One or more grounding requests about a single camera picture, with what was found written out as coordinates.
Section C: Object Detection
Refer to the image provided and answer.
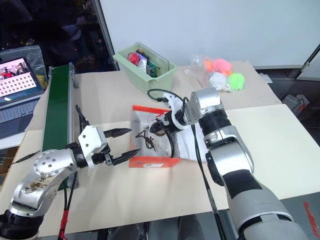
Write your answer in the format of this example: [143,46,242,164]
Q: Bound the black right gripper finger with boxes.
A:
[149,119,166,137]

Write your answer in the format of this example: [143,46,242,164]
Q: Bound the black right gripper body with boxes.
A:
[159,112,177,134]

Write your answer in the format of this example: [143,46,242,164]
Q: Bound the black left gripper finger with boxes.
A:
[111,148,142,167]
[103,127,132,139]

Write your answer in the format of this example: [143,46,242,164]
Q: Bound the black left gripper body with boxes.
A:
[90,147,116,167]

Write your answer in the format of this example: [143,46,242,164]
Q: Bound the clear zip bag orange edges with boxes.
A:
[128,104,181,169]

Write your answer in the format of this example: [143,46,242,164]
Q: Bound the white wrapping paper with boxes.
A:
[174,121,209,164]

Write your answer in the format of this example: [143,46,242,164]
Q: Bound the light green plastic bin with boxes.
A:
[112,42,177,92]

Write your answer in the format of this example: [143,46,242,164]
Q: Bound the dark green packet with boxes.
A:
[146,59,161,78]

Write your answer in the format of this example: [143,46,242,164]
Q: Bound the clear plastic bag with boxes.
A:
[184,54,247,94]

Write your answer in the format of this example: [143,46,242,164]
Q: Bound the white crumpled plastic bag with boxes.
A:
[136,55,151,75]

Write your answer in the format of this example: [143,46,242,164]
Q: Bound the green conveyor belt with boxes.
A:
[40,62,80,189]

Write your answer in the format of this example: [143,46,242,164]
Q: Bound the white fluffy ball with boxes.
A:
[208,71,230,91]

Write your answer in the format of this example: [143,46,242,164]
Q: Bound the orange fluffy ball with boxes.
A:
[203,60,215,73]

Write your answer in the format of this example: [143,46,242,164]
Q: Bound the red round toy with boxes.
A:
[126,52,140,65]

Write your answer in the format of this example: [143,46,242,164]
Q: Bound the pink fluffy ball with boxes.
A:
[212,58,233,74]

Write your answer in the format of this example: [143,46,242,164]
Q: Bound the green fluffy ball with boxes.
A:
[226,72,247,92]

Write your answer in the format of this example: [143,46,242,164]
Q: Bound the open laptop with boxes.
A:
[0,55,45,140]

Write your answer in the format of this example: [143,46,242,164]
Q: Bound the clear plastic sheet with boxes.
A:
[24,44,49,91]

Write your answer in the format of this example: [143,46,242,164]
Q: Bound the grey floor device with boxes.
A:
[281,94,310,116]

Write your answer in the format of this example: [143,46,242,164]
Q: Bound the black stand leg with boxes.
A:
[300,43,320,74]

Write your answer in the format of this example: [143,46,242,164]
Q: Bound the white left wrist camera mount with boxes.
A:
[77,125,111,169]

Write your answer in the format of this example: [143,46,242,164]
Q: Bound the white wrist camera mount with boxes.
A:
[77,125,111,169]
[163,92,191,131]

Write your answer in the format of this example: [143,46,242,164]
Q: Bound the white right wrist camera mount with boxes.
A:
[163,92,191,131]

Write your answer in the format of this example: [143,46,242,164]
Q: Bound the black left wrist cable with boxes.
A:
[75,104,90,131]

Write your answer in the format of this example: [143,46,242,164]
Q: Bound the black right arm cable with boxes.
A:
[147,88,226,240]

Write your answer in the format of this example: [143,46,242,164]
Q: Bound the black cable with red tape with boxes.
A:
[58,171,79,240]

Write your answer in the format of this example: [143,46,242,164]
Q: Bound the thin black pointed strap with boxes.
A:
[10,149,41,165]

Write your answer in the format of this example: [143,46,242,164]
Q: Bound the aluminium frame post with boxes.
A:
[91,0,120,72]

